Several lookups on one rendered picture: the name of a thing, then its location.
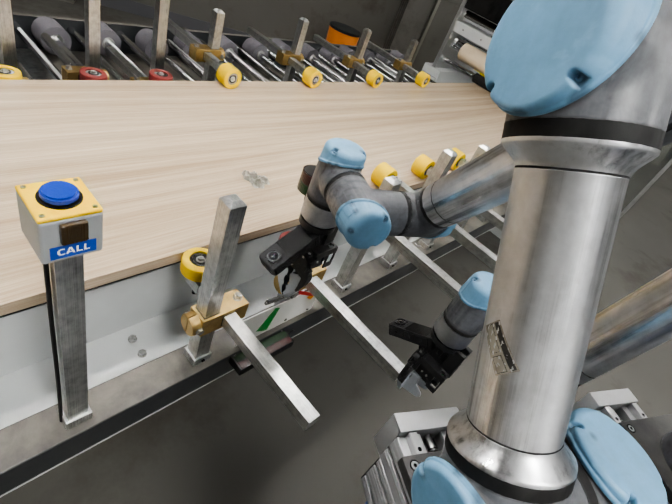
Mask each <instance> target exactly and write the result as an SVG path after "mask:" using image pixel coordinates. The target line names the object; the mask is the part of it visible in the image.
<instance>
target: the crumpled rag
mask: <svg viewBox="0 0 672 504"><path fill-rule="evenodd" d="M242 175H243V177H244V180H247V181H249V182H250V183H251V184H252V186H253V187H254V188H257V189H258V188H260V189H263V188H265V187H264V185H265V184H268V185H270V183H269V180H268V178H267V177H266V176H264V175H263V176H261V175H257V173H256V172H255V171H253V172H249V171H247V170H243V172H242Z"/></svg>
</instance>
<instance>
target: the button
mask: <svg viewBox="0 0 672 504"><path fill-rule="evenodd" d="M39 197H40V198H41V199H42V200H43V201H44V202H46V203H49V204H52V205H58V206H62V205H69V204H71V203H74V202H75V201H77V200H78V198H79V189H78V188H77V187H76V186H75V185H73V184H71V183H69V182H66V181H50V182H47V183H45V184H43V185H42V186H41V187H40V188H39Z"/></svg>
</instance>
